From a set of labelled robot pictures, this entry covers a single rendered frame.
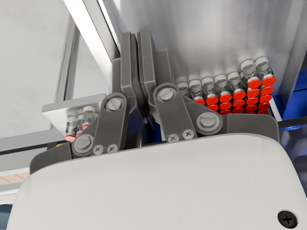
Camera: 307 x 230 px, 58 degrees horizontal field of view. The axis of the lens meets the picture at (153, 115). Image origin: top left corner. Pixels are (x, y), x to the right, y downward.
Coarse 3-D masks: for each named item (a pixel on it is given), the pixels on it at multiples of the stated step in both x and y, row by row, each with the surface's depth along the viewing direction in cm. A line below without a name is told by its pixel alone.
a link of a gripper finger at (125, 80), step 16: (128, 32) 14; (128, 48) 14; (112, 64) 14; (128, 64) 13; (112, 80) 14; (128, 80) 13; (128, 96) 13; (144, 96) 14; (144, 112) 14; (128, 128) 13; (80, 144) 12
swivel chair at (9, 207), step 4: (0, 204) 205; (4, 204) 206; (8, 204) 208; (0, 208) 203; (4, 208) 205; (8, 208) 206; (0, 212) 203; (4, 212) 204; (8, 212) 205; (0, 216) 208; (4, 216) 209; (8, 216) 209; (0, 220) 216; (4, 220) 217; (8, 220) 218; (0, 224) 224; (4, 224) 225; (0, 228) 234; (4, 228) 235
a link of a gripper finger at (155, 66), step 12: (144, 36) 14; (144, 48) 13; (144, 60) 13; (156, 60) 14; (168, 60) 14; (144, 72) 13; (156, 72) 14; (168, 72) 13; (144, 84) 12; (156, 84) 13; (192, 108) 12; (204, 108) 12; (156, 120) 14; (192, 120) 12; (204, 120) 11; (216, 120) 11; (204, 132) 11; (216, 132) 11
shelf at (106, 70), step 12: (72, 0) 35; (72, 12) 36; (84, 12) 36; (84, 24) 38; (84, 36) 40; (96, 36) 40; (96, 48) 42; (96, 60) 44; (108, 60) 44; (108, 72) 46; (300, 72) 49; (108, 84) 48; (300, 84) 52
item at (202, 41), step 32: (128, 0) 35; (160, 0) 36; (192, 0) 36; (224, 0) 36; (256, 0) 37; (288, 0) 37; (160, 32) 40; (192, 32) 40; (224, 32) 41; (256, 32) 41; (288, 32) 41; (192, 64) 45; (224, 64) 46; (288, 64) 47; (288, 96) 50
